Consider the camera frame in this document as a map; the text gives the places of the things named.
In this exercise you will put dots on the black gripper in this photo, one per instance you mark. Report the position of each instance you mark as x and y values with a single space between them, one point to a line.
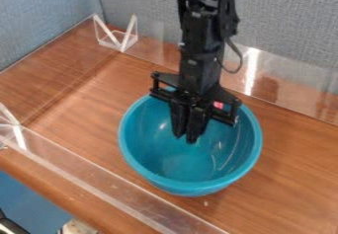
191 90

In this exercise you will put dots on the red toy strawberry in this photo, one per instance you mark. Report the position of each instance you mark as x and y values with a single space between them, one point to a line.
218 105

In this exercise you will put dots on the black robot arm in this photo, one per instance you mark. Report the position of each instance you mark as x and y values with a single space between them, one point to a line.
208 22

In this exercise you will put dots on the blue plastic bowl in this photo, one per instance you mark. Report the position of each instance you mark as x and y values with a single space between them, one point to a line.
182 168

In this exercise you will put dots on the clear acrylic back barrier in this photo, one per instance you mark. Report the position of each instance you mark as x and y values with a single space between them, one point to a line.
288 83

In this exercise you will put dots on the clear acrylic barrier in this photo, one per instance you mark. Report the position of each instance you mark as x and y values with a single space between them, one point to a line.
93 193
288 83

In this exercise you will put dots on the clear acrylic front barrier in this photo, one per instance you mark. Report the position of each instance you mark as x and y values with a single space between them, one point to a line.
93 193

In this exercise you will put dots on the clear acrylic corner bracket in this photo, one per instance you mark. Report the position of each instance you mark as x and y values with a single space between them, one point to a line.
116 39

